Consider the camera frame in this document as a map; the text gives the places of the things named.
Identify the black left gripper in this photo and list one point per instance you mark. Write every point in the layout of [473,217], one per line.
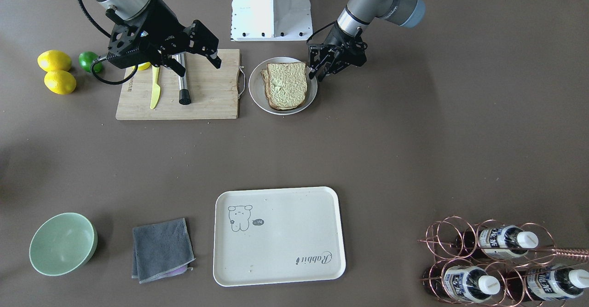
[335,37]

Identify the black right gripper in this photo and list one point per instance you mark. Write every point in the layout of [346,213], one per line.
[162,20]

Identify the white round plate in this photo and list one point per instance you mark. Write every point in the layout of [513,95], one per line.
[256,88]

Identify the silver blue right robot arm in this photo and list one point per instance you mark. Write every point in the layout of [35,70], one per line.
[126,9]

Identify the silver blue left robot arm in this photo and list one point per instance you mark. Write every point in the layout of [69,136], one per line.
[358,14]

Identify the cream rectangular tray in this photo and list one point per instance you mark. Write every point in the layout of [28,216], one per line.
[278,235]

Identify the steel cylinder tool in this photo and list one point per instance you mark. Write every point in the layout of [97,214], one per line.
[184,93]

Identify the half lemon slice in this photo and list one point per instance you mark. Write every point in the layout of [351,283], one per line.
[143,66]

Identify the yellow plastic knife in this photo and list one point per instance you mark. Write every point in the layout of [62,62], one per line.
[155,87]

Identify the green lime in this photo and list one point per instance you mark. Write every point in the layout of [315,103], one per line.
[86,59]

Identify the yellow lemon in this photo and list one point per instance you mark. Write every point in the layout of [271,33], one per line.
[53,60]
[60,82]

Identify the grey folded cloth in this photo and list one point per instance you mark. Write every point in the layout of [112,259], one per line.
[161,250]

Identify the green bowl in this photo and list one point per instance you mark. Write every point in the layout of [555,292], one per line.
[64,243]

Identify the dark drink bottle white cap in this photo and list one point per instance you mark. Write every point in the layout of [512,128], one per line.
[498,243]

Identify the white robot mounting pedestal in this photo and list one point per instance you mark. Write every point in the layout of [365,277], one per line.
[271,20]

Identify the copper wire bottle rack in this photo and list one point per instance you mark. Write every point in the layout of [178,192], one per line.
[441,234]

